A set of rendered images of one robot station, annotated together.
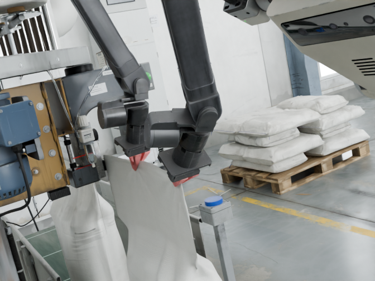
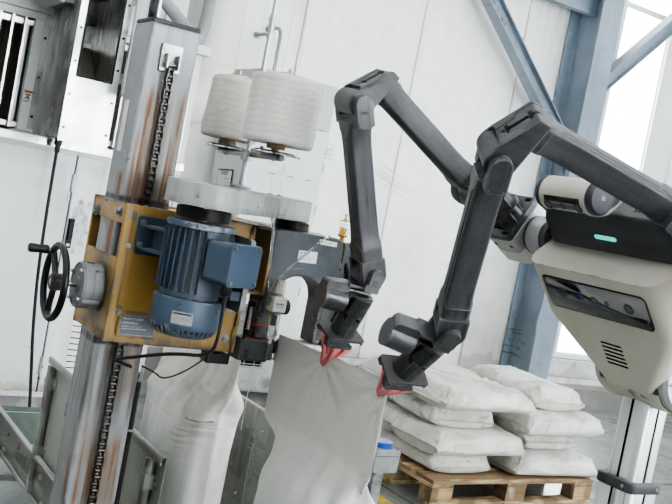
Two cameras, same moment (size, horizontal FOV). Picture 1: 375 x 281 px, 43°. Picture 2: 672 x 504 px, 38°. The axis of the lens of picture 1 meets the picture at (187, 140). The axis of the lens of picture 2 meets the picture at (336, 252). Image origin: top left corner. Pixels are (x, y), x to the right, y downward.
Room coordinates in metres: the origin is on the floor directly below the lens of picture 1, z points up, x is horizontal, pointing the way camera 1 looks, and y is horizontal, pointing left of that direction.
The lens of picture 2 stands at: (-0.93, 0.30, 1.43)
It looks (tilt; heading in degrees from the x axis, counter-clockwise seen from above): 3 degrees down; 357
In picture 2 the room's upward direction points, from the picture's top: 11 degrees clockwise
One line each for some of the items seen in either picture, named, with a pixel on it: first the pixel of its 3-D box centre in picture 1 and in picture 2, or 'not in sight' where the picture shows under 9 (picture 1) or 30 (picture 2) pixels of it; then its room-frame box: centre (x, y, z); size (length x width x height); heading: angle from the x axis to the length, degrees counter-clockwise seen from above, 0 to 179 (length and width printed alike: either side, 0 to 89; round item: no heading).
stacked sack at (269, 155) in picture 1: (283, 147); (459, 435); (4.16, -0.82, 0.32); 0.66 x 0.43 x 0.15; 121
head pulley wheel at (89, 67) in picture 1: (78, 69); (291, 225); (1.52, 0.29, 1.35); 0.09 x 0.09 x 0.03
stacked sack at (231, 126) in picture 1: (249, 120); (422, 373); (4.51, -0.62, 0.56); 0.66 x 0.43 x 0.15; 116
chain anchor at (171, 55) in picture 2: not in sight; (172, 58); (1.29, 0.62, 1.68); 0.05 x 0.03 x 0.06; 119
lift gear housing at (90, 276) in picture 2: not in sight; (85, 284); (1.30, 0.72, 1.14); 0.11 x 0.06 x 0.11; 29
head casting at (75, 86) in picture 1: (92, 109); (281, 275); (1.60, 0.29, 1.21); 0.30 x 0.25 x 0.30; 29
